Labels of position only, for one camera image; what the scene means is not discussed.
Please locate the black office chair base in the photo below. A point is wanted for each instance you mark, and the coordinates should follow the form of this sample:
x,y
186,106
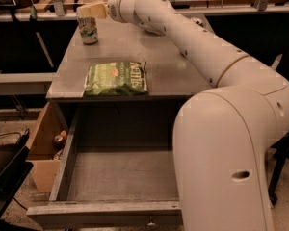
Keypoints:
x,y
281,155

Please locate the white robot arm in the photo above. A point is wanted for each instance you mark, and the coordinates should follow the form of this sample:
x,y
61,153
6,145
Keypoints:
x,y
221,135

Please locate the cardboard box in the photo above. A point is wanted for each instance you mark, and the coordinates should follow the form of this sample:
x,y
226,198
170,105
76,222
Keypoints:
x,y
43,148

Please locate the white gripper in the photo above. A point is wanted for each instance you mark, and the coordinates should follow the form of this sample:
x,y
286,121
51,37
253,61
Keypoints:
x,y
114,8

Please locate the grey cabinet with drawers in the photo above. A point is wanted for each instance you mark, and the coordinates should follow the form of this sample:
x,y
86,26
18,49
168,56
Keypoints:
x,y
171,80

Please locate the open grey top drawer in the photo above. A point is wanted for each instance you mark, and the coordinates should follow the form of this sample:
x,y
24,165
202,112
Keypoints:
x,y
111,179

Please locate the black equipment at left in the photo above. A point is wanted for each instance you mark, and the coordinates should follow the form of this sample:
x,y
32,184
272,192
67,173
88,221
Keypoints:
x,y
14,169

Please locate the can in cardboard box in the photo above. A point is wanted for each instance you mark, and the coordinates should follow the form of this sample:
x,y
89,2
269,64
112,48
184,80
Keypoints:
x,y
59,140

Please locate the green chip bag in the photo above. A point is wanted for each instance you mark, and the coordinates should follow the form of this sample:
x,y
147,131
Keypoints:
x,y
116,78

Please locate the white green 7up can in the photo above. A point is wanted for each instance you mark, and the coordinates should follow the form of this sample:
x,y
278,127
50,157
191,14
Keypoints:
x,y
88,30

